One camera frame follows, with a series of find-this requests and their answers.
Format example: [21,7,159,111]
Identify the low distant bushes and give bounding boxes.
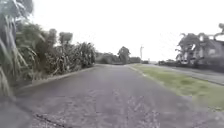
[94,51,143,65]

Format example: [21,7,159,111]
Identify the lone round tree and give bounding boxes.
[117,46,132,65]

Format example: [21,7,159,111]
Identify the pale pole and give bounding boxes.
[139,44,145,62]

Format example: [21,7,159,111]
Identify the grey asphalt road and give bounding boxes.
[0,63,224,128]

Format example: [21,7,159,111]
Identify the row of bushes and trees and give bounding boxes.
[0,0,98,98]

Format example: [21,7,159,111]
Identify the dark hedge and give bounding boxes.
[157,58,178,67]

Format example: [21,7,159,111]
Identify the narrow grass verge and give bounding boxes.
[18,65,98,90]

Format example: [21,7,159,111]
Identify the wide grass strip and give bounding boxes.
[128,63,224,112]

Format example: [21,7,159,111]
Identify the trees beside grey house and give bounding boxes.
[174,32,205,66]

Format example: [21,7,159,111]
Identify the grey side road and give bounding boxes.
[145,63,224,86]

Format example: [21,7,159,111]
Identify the grey house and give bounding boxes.
[191,33,224,70]

